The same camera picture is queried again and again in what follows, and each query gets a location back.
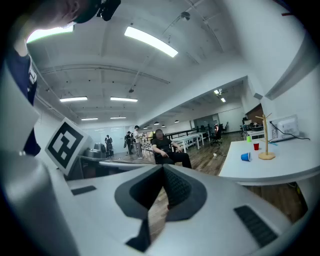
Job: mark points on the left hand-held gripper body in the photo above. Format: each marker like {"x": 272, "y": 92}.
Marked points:
{"x": 65, "y": 145}

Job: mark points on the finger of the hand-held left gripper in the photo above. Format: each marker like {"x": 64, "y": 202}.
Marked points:
{"x": 120, "y": 165}

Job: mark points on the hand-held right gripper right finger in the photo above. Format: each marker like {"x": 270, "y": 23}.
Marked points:
{"x": 182, "y": 192}

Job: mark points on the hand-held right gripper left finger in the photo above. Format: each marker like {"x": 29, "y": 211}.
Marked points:
{"x": 140, "y": 195}

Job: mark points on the blue plastic cup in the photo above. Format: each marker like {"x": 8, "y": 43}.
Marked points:
{"x": 246, "y": 156}

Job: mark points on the green plastic cup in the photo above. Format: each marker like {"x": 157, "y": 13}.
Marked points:
{"x": 248, "y": 139}

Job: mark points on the red plastic cup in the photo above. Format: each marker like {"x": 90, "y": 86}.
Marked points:
{"x": 256, "y": 146}

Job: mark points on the wooden mug tree stand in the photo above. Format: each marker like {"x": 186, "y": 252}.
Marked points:
{"x": 267, "y": 157}

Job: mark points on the long white tables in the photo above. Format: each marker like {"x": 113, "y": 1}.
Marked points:
{"x": 190, "y": 137}

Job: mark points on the black office chair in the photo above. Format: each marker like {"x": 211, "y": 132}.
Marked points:
{"x": 217, "y": 135}
{"x": 245, "y": 123}

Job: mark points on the small white side table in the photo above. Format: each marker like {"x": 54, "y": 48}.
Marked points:
{"x": 255, "y": 133}

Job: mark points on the white microwave oven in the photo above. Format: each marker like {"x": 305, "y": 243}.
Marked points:
{"x": 287, "y": 128}

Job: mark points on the person's head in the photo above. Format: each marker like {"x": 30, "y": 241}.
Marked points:
{"x": 55, "y": 12}

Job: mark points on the ceiling dome fixture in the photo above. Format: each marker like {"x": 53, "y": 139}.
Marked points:
{"x": 185, "y": 16}

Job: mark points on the black head camera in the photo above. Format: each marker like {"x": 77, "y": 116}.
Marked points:
{"x": 110, "y": 10}

